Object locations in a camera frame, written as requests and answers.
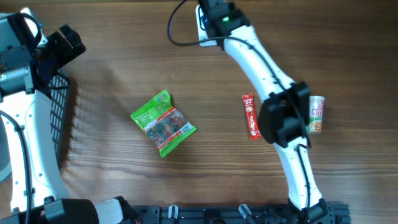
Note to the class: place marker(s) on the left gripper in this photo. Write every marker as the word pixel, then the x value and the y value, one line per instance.
pixel 68 53

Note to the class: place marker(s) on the green candy bag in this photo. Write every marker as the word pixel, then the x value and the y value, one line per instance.
pixel 165 126

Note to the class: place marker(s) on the red Nescafe stick sachet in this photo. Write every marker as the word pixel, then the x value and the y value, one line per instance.
pixel 248 102

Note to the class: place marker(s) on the cup noodles container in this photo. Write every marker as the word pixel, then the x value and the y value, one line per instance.
pixel 315 114

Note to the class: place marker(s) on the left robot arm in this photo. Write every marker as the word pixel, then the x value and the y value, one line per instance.
pixel 29 62

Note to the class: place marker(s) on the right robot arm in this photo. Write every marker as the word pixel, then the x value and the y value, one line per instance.
pixel 284 113

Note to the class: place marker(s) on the white barcode scanner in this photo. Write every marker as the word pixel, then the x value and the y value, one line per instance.
pixel 202 34

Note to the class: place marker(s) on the grey plastic mesh basket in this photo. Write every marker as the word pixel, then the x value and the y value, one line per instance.
pixel 57 118

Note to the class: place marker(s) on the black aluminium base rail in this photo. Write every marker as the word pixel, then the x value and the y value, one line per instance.
pixel 276 213

